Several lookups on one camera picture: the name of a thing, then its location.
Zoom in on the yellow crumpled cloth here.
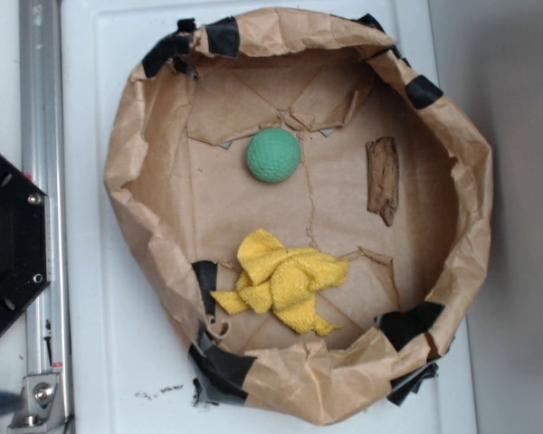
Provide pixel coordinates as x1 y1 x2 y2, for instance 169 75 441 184
211 229 349 336

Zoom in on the brown paper bin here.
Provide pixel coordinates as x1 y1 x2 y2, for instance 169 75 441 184
104 7 493 425

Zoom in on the green dimpled ball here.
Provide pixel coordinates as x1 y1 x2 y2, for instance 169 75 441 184
245 127 301 184

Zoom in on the brown wood bark piece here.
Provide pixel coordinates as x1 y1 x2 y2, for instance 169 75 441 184
366 137 399 227

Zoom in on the white tray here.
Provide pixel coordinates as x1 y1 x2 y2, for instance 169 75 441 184
61 1 477 433

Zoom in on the metal corner bracket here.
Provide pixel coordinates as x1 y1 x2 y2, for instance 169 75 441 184
7 373 65 433

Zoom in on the aluminium extrusion rail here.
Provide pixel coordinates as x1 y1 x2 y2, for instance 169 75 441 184
19 1 75 433

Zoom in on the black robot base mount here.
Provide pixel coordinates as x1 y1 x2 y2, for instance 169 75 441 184
0 154 50 338

